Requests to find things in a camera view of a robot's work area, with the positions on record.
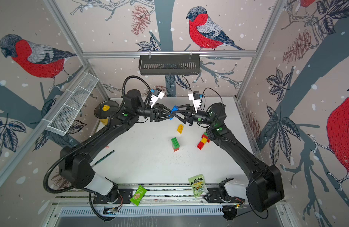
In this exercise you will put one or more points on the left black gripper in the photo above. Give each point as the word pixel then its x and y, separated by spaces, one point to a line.
pixel 160 106

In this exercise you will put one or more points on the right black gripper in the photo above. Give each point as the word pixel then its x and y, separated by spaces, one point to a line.
pixel 176 114

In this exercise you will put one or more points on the blue lego brick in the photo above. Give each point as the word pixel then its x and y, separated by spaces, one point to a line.
pixel 172 115

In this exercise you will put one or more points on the yellow curved lego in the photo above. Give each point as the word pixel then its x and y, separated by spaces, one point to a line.
pixel 180 128

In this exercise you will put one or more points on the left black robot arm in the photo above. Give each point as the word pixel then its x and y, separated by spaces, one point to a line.
pixel 74 163

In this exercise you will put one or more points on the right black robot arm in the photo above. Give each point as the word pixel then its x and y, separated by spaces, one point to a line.
pixel 265 187

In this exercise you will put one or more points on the yellow pot with black lid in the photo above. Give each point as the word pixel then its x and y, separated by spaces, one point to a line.
pixel 106 110

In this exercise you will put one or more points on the large green snack bag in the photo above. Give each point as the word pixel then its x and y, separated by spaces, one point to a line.
pixel 198 185

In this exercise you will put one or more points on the small green snack packet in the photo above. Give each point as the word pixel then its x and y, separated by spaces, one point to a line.
pixel 138 195

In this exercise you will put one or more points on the black hanging wire basket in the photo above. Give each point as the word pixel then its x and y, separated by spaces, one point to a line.
pixel 184 64

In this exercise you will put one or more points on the metal fork green handle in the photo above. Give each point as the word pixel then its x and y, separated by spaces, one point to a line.
pixel 103 158

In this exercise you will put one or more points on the white wire mesh basket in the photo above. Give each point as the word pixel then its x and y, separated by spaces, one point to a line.
pixel 63 121

